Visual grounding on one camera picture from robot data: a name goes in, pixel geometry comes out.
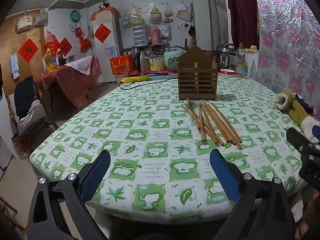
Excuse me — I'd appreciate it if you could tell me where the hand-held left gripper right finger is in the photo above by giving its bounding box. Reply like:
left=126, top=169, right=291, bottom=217
left=209, top=149, right=295, bottom=240

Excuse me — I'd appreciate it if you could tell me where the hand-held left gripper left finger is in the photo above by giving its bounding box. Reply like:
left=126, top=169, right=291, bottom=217
left=26, top=149, right=112, bottom=240

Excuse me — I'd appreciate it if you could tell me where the pile of wooden chopsticks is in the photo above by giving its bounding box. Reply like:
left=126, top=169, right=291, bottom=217
left=181, top=97, right=242, bottom=150

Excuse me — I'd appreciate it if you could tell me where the wooden chopstick holder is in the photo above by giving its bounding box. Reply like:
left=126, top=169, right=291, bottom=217
left=176, top=46, right=218, bottom=101

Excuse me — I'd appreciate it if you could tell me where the yellow plush slipper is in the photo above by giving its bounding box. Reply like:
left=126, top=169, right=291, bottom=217
left=274, top=89, right=320, bottom=145

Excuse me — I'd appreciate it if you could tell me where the green patterned tablecloth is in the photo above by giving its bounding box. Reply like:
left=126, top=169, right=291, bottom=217
left=29, top=76, right=313, bottom=225

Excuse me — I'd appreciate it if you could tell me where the wooden chair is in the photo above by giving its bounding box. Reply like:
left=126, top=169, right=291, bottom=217
left=6, top=76, right=54, bottom=153

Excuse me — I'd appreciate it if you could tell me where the white carton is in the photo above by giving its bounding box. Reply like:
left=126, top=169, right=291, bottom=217
left=245, top=45, right=259, bottom=79

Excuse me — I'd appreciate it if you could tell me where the clear plastic bottle yellow label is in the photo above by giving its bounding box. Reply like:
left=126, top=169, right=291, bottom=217
left=235, top=43, right=248, bottom=77

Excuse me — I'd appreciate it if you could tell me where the red cloth covered table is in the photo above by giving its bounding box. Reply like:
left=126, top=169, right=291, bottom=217
left=35, top=56, right=102, bottom=108

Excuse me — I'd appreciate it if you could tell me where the pink floral plastic sheet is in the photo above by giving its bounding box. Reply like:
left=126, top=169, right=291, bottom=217
left=252, top=0, right=320, bottom=110

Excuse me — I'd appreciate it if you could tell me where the yellow handheld appliance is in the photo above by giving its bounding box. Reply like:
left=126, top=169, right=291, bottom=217
left=121, top=74, right=151, bottom=84

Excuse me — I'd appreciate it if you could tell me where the dark jacket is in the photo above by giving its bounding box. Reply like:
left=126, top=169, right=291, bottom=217
left=14, top=76, right=40, bottom=120

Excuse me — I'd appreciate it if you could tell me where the black silver pressure cooker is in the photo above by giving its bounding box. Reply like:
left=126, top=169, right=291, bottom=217
left=215, top=43, right=237, bottom=70

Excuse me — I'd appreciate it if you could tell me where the white pink cloth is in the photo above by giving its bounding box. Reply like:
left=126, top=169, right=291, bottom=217
left=65, top=56, right=93, bottom=75

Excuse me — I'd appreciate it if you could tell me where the red gift bag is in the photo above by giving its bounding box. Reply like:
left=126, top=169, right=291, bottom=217
left=110, top=54, right=134, bottom=76

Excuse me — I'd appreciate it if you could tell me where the cooking oil bottle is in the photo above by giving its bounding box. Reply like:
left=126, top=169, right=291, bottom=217
left=42, top=49, right=57, bottom=73

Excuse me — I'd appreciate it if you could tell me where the steel electric kettle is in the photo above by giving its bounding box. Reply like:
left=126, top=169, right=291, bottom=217
left=133, top=50, right=150, bottom=72

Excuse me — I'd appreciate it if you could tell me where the white refrigerator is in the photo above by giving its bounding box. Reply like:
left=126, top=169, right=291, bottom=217
left=92, top=11, right=123, bottom=83

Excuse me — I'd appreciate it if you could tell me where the cream yellow pot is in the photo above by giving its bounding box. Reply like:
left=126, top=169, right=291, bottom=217
left=149, top=55, right=166, bottom=71

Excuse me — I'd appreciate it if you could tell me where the pale green rice cooker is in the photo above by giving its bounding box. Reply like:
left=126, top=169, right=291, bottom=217
left=164, top=46, right=185, bottom=70

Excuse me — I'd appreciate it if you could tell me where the red diamond paper poster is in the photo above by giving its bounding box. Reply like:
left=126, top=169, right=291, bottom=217
left=18, top=38, right=39, bottom=62
left=59, top=37, right=73, bottom=57
left=94, top=24, right=112, bottom=43

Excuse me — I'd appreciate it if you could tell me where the dark red curtain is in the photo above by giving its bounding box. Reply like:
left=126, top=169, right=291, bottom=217
left=226, top=0, right=259, bottom=49

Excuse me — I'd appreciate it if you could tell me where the red plastic bag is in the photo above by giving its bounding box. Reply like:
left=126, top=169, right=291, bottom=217
left=44, top=29, right=60, bottom=53

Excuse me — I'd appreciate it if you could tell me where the white plastic drawer unit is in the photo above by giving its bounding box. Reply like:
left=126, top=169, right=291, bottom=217
left=132, top=25, right=147, bottom=47

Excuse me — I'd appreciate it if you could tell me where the pink thermos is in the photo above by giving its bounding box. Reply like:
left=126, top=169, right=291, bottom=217
left=150, top=26, right=161, bottom=45

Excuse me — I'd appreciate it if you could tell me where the orange cloth cover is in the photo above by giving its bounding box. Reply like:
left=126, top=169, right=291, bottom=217
left=90, top=7, right=121, bottom=21

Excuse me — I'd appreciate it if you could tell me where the black power cable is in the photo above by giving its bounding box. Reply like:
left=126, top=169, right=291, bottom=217
left=118, top=78, right=178, bottom=90

